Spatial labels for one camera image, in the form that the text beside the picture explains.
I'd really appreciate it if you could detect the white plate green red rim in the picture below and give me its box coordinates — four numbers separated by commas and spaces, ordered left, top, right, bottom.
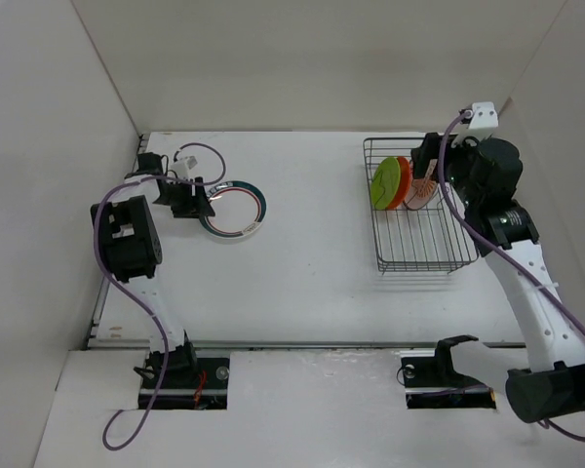
200, 180, 267, 241

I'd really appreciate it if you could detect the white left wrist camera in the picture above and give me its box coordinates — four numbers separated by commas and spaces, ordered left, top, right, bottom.
168, 156, 197, 180

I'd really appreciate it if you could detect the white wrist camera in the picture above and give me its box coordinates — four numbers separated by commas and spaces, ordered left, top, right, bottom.
168, 156, 197, 180
451, 101, 499, 147

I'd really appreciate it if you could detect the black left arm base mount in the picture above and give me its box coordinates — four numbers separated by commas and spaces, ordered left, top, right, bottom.
152, 356, 230, 410

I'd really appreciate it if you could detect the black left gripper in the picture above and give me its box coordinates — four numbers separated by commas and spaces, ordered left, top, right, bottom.
153, 177, 214, 218

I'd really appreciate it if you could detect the white plate orange sunburst print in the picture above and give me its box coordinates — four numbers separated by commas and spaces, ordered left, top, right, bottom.
403, 160, 438, 211

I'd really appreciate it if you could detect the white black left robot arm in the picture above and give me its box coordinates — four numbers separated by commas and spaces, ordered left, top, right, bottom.
91, 152, 215, 387

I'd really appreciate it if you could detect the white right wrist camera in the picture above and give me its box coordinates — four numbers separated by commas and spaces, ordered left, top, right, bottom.
451, 101, 499, 147

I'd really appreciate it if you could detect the green plastic plate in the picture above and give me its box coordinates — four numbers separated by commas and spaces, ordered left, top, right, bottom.
370, 157, 402, 210

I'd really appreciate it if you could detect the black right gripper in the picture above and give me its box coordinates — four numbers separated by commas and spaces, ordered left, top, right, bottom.
409, 131, 484, 209

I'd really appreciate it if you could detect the grey wire dish rack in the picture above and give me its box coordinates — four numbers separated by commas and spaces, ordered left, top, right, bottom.
363, 133, 479, 274

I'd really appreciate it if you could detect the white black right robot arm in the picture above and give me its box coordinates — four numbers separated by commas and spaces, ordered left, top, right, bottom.
410, 133, 585, 423

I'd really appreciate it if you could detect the orange plastic plate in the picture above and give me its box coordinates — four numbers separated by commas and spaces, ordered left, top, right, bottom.
387, 156, 412, 210

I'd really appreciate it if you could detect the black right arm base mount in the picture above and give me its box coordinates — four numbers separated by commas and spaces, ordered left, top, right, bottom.
397, 335, 496, 410

